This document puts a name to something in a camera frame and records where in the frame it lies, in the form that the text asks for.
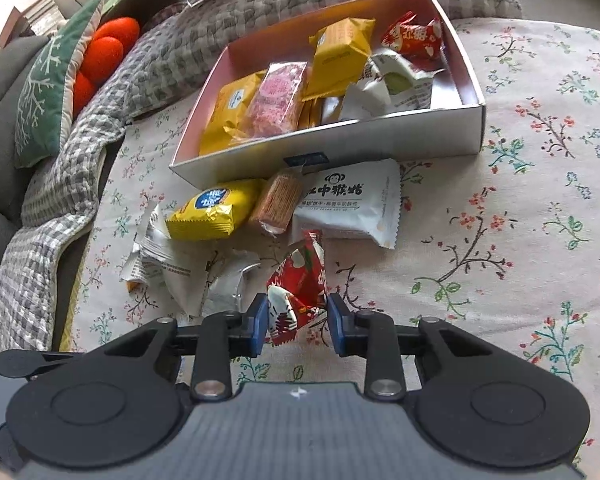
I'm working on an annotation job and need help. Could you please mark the pink cardboard box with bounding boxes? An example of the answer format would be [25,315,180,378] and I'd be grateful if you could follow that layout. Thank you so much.
[168,0,487,188]

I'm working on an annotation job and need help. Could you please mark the white striped snack packet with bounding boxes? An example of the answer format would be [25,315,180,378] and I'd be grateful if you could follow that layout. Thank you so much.
[162,247,217,318]

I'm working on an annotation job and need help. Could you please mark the floral bed sheet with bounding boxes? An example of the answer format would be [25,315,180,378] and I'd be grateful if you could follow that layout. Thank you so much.
[60,15,600,466]

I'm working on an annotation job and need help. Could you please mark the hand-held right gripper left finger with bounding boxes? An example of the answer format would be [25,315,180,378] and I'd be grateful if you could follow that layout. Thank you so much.
[97,292,270,401]

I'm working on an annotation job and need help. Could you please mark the green snowflake pillow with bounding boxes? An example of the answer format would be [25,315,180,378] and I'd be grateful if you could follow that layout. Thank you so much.
[14,0,106,170]

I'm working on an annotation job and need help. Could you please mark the grey checked blanket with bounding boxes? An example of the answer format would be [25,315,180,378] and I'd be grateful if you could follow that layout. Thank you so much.
[0,0,524,367]

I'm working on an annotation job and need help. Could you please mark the clear orange crispy bar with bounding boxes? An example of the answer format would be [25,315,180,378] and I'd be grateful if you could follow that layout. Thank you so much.
[249,170,306,237]

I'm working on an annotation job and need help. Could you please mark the orange lotus root packet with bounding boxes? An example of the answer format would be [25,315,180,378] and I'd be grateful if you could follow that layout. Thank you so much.
[119,200,182,292]

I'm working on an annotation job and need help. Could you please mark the small orange lobed cushion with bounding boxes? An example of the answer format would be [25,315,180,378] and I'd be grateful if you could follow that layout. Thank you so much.
[72,16,141,116]

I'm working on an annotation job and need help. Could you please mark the silver snack packet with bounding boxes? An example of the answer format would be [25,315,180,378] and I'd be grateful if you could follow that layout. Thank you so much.
[202,252,262,317]

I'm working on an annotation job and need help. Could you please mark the red candy packet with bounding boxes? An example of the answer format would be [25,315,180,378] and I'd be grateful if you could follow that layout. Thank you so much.
[381,10,444,62]
[266,230,329,347]

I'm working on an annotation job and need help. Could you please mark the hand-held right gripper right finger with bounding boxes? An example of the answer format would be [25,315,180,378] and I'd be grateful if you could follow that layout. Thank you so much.
[326,291,491,401]

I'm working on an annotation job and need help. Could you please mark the large gold snack packet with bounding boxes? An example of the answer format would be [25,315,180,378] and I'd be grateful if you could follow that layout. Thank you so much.
[199,71,267,157]
[297,96,343,130]
[301,16,377,102]

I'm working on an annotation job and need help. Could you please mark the grey sofa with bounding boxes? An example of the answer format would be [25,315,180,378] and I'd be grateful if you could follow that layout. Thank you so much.
[0,35,51,341]

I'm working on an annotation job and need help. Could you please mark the clear pink crispy bar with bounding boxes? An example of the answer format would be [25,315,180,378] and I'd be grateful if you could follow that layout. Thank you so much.
[245,61,309,138]

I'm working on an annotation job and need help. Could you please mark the yellow blue-label cracker packet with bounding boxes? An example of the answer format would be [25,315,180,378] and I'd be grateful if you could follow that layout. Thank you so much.
[165,178,267,242]

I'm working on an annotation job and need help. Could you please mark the white green-print snack packet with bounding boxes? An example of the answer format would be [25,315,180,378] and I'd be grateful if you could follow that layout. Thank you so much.
[367,52,446,111]

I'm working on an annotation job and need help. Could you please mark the plain white snack packet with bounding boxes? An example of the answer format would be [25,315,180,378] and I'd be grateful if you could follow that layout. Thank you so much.
[339,80,392,122]

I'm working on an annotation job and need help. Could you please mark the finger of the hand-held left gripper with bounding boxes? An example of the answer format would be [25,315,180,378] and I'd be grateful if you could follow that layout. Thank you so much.
[0,349,81,380]

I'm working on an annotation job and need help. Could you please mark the white dark-print biscuit packet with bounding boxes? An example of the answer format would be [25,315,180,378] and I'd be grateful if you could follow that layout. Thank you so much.
[292,158,402,250]

